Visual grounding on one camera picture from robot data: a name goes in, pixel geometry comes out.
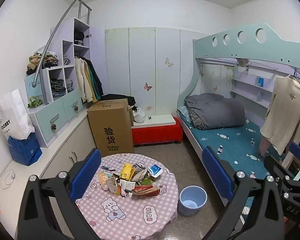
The purple teal staircase cabinet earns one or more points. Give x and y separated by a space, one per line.
65 105

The large printed cardboard box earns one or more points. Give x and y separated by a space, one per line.
110 130

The red ottoman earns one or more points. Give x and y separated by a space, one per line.
155 132

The green garment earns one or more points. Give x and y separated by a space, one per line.
94 87

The clear plastic hook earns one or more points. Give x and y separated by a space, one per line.
11 177

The teal striped pillow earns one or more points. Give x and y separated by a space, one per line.
183 113

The beige long sleeve shirt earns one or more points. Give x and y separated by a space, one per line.
282 110

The beige butterfly sticker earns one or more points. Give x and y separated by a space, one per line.
169 62

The blue plastic bucket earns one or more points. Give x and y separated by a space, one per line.
187 211

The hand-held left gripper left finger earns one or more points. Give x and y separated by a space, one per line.
86 172

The pine cone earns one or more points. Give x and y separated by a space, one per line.
53 127
76 108

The green artificial plant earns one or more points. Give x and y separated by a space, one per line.
35 103

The small blue box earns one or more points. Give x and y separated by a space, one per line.
260 81

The pile of mixed wrappers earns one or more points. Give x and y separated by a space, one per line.
130 180

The black coat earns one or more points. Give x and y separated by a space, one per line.
98 82

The grey duvet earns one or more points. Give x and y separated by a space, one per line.
215 110

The pink butterfly sticker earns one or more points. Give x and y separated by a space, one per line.
147 86

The dark folded jeans stack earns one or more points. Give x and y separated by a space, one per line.
57 87

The white paper bag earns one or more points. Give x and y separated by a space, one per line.
12 120

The round table pink checked tablecloth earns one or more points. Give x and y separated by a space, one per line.
140 217

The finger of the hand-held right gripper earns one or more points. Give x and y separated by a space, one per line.
298 152
275 166

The black folded clothes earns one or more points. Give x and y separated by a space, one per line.
78 37

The blue white sachet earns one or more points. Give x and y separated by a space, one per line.
107 168

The beige low cabinet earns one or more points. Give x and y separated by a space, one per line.
60 150

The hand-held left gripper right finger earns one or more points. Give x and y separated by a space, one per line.
217 172

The white plastic bag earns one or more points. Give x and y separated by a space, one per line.
139 116

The teal bunk bed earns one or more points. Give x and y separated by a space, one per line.
240 52

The pile of folded clothes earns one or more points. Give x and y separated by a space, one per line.
47 60

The white panel wardrobe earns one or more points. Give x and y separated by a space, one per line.
140 62

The cream jacket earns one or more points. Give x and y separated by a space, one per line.
83 82

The black cloth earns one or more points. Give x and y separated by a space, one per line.
120 97

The brown hanging cloth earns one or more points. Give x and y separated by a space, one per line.
242 62

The grey metal handrail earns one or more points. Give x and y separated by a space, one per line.
36 77

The pink garment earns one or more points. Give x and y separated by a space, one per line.
263 146

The white board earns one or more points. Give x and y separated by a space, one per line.
157 120

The blue shopping bag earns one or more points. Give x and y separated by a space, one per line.
25 150

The teal candy print bedsheet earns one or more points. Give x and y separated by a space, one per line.
227 140

